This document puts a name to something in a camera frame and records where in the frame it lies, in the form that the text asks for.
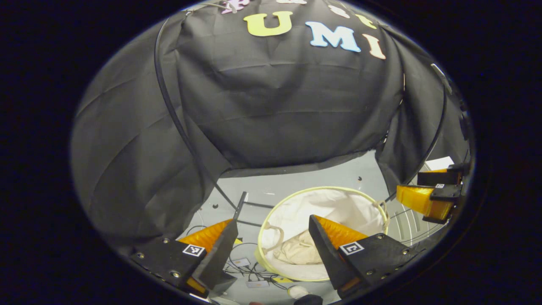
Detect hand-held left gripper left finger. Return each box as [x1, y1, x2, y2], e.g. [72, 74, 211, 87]
[129, 218, 240, 299]

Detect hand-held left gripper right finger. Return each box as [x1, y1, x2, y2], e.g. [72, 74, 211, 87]
[308, 214, 424, 300]

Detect cream collared shirt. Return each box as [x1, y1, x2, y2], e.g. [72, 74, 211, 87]
[273, 229, 324, 265]

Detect cream laundry hamper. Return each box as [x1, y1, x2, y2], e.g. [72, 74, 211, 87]
[255, 186, 390, 282]

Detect black clothes rack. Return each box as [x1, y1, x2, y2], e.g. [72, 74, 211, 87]
[153, 15, 449, 229]

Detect white box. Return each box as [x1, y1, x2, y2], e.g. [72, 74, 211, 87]
[426, 157, 454, 171]

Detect white ribbed panel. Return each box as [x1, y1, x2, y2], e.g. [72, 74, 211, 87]
[387, 199, 443, 246]

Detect black backdrop cloth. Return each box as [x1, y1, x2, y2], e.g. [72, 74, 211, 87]
[70, 0, 470, 255]

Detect black floor cable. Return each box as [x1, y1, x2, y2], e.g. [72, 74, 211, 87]
[186, 225, 288, 293]

